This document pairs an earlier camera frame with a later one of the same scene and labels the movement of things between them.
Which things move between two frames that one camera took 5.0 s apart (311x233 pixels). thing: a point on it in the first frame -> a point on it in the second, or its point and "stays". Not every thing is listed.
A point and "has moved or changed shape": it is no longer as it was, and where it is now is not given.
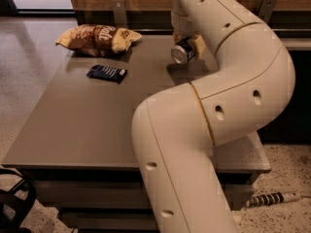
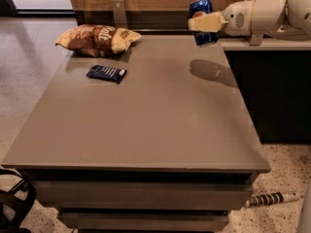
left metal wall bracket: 120,11 stays
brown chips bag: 98,40 stays
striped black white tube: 271,199 stays
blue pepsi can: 183,50 has moved or changed shape
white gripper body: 181,25 -> 235,20
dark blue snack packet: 109,74 stays
